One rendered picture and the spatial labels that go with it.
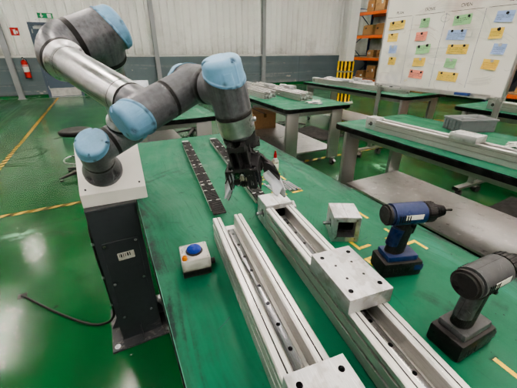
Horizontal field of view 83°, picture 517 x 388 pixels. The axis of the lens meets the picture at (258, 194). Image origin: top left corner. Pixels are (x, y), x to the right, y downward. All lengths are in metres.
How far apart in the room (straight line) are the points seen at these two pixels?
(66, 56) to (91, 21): 0.16
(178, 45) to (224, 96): 11.50
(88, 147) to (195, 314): 0.71
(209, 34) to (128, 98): 11.78
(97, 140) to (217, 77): 0.73
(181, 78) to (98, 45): 0.35
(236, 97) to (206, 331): 0.52
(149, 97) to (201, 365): 0.54
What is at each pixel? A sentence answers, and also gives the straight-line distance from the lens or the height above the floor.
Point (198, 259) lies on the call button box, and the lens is 0.84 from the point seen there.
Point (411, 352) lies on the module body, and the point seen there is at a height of 0.84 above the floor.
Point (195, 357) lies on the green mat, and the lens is 0.71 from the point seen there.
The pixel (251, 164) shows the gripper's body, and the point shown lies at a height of 1.14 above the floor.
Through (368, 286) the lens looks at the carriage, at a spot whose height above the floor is 0.90.
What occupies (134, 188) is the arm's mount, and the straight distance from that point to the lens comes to 1.35.
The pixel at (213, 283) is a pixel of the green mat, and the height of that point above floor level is 0.78.
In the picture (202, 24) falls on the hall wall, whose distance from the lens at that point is 12.32.
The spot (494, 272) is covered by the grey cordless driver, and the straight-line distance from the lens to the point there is 0.70.
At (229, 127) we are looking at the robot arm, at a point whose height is 1.22.
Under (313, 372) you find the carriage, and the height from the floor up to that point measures 0.90.
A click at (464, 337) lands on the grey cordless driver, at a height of 0.84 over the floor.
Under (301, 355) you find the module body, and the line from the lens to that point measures 0.65.
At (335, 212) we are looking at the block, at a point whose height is 0.87.
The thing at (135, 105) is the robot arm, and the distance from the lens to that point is 0.58.
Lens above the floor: 1.36
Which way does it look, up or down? 26 degrees down
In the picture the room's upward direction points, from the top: straight up
